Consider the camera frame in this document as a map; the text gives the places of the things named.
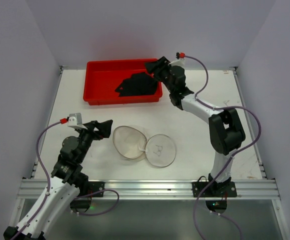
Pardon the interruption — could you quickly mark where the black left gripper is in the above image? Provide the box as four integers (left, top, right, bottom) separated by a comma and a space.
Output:
75, 119, 112, 163

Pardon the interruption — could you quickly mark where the black bra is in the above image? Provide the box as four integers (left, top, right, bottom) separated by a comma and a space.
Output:
114, 72, 158, 97

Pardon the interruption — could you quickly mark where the white mesh laundry bag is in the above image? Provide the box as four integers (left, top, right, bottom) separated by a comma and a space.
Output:
112, 125, 177, 168

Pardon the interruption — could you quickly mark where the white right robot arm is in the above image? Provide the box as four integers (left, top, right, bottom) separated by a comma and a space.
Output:
145, 55, 246, 198

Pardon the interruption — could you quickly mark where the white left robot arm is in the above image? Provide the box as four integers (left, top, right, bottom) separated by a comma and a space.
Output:
3, 115, 113, 240

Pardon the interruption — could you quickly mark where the red plastic bin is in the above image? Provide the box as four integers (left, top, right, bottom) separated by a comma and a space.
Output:
83, 58, 163, 106

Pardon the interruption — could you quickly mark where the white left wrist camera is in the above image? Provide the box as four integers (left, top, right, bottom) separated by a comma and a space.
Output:
60, 113, 86, 130

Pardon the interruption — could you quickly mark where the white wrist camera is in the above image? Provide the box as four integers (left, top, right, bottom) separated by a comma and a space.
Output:
169, 52, 185, 68
60, 113, 86, 130

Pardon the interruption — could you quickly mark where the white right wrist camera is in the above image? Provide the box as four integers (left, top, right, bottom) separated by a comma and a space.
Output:
169, 52, 185, 68

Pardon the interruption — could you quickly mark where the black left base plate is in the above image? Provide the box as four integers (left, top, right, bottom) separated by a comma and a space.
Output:
78, 181, 105, 198

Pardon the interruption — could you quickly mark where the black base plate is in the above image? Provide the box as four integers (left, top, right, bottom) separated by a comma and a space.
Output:
78, 181, 105, 198
191, 181, 238, 198

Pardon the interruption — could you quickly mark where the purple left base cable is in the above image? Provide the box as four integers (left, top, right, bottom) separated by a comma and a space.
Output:
69, 189, 120, 217

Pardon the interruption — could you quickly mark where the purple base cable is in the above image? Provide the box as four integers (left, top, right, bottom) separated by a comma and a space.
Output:
69, 189, 120, 217
192, 176, 243, 240

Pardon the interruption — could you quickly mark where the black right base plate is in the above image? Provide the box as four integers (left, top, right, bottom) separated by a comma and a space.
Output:
191, 181, 238, 198

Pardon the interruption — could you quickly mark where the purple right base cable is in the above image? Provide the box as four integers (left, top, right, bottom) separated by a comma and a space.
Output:
192, 176, 243, 240

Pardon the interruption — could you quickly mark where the aluminium mounting rail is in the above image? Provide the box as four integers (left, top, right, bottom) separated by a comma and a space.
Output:
16, 179, 280, 200

